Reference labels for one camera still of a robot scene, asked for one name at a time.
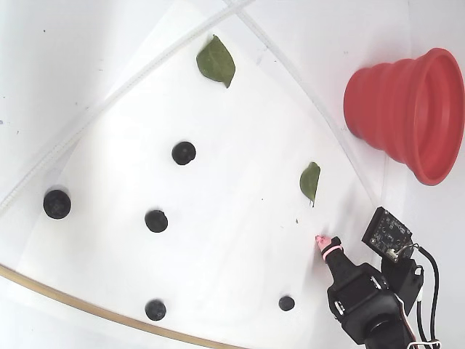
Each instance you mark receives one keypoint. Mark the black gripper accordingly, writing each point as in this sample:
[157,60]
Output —
[348,287]

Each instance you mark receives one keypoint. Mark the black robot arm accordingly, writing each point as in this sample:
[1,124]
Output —
[387,336]

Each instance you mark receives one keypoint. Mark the red collapsible silicone cup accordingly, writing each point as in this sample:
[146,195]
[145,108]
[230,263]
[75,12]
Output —
[392,109]

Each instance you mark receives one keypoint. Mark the small green leaf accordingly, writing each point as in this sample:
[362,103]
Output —
[310,180]

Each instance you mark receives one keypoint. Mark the white paper sheet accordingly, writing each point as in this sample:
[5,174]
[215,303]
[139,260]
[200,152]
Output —
[225,174]

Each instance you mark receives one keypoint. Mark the large green leaf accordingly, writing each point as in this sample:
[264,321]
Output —
[216,62]

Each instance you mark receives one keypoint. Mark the large dark blueberry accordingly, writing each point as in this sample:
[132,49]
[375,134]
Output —
[57,204]

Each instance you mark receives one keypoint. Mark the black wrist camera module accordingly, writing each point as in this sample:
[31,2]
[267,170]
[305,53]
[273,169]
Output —
[387,232]

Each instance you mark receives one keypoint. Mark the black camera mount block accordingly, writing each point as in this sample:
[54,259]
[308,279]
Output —
[403,280]

